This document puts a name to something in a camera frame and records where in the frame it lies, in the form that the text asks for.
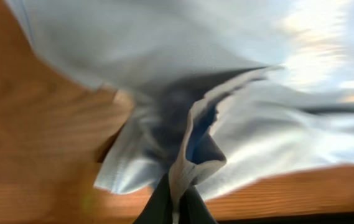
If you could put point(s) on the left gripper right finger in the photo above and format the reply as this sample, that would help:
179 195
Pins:
193 209

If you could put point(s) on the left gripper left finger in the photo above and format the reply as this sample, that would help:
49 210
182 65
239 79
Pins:
158 209

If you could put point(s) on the light blue t-shirt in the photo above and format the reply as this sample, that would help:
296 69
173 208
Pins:
226 92

